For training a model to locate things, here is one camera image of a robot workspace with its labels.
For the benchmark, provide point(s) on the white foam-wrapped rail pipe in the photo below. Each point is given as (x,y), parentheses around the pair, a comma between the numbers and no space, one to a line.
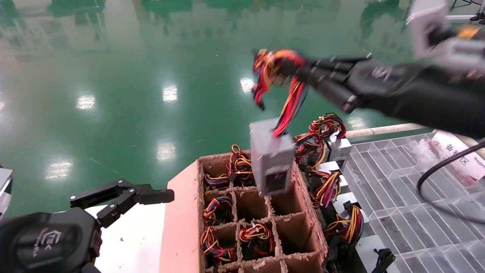
(386,130)
(475,140)

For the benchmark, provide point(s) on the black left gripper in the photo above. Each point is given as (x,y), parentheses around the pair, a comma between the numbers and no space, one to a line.
(49,242)

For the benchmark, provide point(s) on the white sign with Chinese text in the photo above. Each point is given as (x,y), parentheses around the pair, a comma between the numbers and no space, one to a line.
(454,153)

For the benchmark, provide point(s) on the right wrist grey camera box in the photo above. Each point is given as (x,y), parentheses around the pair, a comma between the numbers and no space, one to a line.
(432,26)

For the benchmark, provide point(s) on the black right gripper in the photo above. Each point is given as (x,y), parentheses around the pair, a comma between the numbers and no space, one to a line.
(416,94)

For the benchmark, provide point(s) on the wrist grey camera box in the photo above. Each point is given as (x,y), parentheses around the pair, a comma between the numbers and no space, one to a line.
(4,185)
(432,26)

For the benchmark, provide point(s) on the left wrist grey camera box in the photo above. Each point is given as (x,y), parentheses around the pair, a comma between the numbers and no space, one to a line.
(4,185)

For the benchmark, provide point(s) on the clear plastic parts bag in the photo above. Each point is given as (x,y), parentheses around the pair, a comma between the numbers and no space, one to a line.
(424,151)

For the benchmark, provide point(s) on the white stand base bar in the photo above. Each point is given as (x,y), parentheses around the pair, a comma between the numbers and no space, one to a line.
(460,18)

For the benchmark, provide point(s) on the clear acrylic divided tray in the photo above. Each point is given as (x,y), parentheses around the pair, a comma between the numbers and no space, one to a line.
(398,189)

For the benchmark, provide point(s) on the brown divided cardboard box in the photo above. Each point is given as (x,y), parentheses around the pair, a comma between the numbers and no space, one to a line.
(182,227)

